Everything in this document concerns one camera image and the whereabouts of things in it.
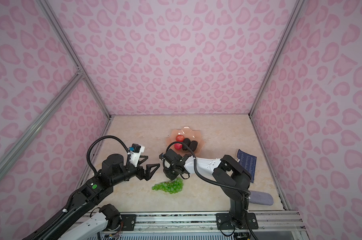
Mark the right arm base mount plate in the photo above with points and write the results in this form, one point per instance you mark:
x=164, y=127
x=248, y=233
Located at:
x=225, y=221

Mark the red apple front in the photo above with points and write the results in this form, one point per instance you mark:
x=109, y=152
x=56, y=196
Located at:
x=178, y=146

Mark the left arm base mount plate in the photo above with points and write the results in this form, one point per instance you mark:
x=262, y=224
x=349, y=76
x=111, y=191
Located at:
x=128, y=222

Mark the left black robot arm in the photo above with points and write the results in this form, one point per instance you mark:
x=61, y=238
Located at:
x=90, y=194

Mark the dark blue booklet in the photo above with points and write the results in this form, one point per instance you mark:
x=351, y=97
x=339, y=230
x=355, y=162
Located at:
x=248, y=162

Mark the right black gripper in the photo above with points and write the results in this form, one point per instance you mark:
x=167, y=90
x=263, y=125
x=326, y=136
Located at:
x=168, y=175

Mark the red apple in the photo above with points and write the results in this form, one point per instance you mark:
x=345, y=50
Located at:
x=178, y=146
x=180, y=138

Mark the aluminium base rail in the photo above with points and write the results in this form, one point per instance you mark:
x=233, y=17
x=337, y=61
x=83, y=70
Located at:
x=268, y=225

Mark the pink flower-shaped fruit bowl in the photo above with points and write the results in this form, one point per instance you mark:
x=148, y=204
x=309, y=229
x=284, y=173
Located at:
x=192, y=138

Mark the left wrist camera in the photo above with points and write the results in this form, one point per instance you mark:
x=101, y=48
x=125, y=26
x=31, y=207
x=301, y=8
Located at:
x=135, y=152

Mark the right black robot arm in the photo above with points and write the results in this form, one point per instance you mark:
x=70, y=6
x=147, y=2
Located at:
x=225, y=173

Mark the purple grey pad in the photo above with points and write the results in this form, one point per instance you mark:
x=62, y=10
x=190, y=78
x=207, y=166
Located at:
x=261, y=198

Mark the diagonal aluminium frame bar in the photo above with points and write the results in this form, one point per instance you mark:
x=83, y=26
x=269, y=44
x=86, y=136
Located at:
x=10, y=157

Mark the dark avocado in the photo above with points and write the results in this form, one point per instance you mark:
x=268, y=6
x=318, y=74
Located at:
x=193, y=145
x=186, y=144

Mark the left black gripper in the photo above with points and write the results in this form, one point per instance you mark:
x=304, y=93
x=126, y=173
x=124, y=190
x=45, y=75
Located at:
x=148, y=174

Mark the green grape bunch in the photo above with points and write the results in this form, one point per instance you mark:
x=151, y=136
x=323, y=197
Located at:
x=171, y=187

